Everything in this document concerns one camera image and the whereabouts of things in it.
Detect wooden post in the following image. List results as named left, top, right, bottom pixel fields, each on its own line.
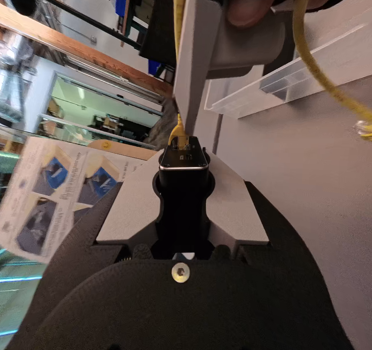
left=0, top=4, right=174, bottom=98

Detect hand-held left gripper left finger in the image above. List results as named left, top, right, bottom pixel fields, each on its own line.
left=96, top=149, right=164, bottom=245

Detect black ethernet switch box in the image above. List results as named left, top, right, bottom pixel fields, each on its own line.
left=158, top=136, right=216, bottom=253

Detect person's right hand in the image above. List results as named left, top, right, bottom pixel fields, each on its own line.
left=227, top=0, right=348, bottom=27

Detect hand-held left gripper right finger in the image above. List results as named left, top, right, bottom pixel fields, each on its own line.
left=203, top=147, right=270, bottom=246

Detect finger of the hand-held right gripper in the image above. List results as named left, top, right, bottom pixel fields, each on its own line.
left=173, top=0, right=223, bottom=136

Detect yellow ethernet cable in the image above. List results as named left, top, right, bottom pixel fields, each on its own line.
left=169, top=0, right=372, bottom=152

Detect printed instruction poster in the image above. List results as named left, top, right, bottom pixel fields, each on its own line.
left=0, top=136, right=146, bottom=264

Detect clear plastic bin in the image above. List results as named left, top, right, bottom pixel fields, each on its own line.
left=204, top=22, right=372, bottom=120

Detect black chair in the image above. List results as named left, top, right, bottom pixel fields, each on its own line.
left=139, top=0, right=178, bottom=66

